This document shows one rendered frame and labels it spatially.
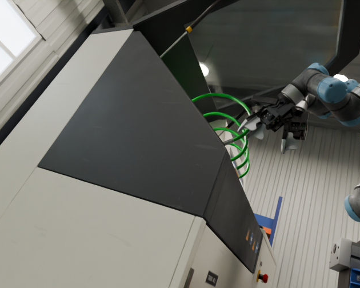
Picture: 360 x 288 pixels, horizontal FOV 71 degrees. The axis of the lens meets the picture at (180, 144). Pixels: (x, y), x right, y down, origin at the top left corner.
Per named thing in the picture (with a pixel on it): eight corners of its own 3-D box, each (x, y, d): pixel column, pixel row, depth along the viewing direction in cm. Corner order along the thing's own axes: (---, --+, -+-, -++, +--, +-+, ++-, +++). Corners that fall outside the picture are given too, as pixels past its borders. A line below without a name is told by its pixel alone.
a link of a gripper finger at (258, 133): (252, 147, 100) (267, 128, 96) (244, 137, 104) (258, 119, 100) (257, 147, 102) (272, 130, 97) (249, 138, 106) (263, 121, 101)
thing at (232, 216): (208, 224, 52) (231, 158, 59) (190, 218, 55) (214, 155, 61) (252, 272, 99) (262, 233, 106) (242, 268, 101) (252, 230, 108)
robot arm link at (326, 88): (359, 97, 79) (336, 88, 89) (341, 74, 75) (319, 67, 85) (339, 115, 82) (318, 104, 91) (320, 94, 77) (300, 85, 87)
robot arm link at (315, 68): (324, 63, 84) (310, 59, 92) (298, 87, 87) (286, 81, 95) (335, 79, 88) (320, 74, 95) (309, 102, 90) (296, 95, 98)
